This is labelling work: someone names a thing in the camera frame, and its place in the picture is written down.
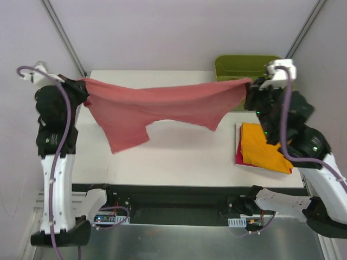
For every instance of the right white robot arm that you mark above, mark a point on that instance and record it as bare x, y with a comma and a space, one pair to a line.
283, 113

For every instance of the folded magenta t shirt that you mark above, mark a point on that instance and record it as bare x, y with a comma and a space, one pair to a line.
272, 161

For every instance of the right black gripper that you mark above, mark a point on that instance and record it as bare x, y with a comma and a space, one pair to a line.
252, 95

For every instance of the left grey cable duct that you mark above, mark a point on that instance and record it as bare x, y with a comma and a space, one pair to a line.
104, 219

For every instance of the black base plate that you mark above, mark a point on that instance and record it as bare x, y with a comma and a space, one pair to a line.
176, 205

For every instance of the aluminium frame post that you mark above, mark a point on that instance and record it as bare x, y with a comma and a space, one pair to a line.
58, 26
309, 22

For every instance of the right grey cable duct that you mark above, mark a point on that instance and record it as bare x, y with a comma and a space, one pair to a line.
237, 222

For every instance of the olive green plastic basket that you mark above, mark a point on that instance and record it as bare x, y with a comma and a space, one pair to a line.
234, 67

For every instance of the folded white t shirt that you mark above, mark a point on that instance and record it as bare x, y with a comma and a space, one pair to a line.
236, 140

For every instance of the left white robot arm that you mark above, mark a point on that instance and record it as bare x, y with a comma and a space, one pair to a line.
57, 101

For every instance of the pink red t shirt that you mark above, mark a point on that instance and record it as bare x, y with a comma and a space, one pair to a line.
124, 113

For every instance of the left aluminium frame post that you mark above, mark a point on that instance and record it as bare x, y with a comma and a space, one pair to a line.
58, 26

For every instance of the folded orange t shirt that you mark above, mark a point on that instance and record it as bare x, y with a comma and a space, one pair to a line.
253, 140

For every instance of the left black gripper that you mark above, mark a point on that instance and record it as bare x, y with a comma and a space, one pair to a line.
75, 88

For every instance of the right aluminium frame post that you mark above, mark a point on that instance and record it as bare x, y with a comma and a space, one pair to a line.
309, 22

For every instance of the grey cable duct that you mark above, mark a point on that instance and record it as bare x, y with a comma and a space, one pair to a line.
104, 219
237, 222

